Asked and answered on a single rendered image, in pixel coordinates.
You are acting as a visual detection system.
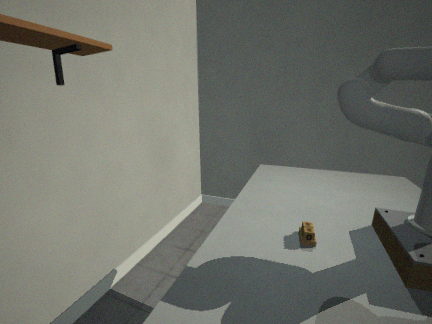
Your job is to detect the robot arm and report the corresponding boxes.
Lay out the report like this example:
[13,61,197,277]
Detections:
[337,47,432,236]

